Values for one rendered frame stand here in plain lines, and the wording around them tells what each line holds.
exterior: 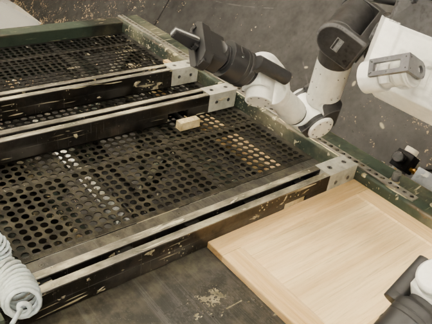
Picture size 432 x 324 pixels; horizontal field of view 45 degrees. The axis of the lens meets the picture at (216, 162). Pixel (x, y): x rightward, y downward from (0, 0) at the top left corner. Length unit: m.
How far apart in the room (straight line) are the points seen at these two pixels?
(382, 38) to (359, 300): 0.58
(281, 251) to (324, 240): 0.13
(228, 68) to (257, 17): 2.12
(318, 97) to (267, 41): 1.78
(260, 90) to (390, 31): 0.31
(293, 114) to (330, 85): 0.12
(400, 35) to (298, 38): 1.89
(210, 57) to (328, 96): 0.40
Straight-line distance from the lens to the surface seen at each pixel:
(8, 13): 4.85
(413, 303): 0.92
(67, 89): 1.83
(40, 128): 1.62
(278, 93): 1.34
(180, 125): 1.74
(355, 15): 1.31
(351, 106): 2.75
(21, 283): 0.92
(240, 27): 3.34
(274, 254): 1.30
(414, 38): 1.19
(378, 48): 1.23
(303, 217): 1.43
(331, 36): 1.28
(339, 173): 1.57
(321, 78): 1.38
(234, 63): 1.18
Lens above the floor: 2.39
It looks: 51 degrees down
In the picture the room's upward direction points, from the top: 68 degrees counter-clockwise
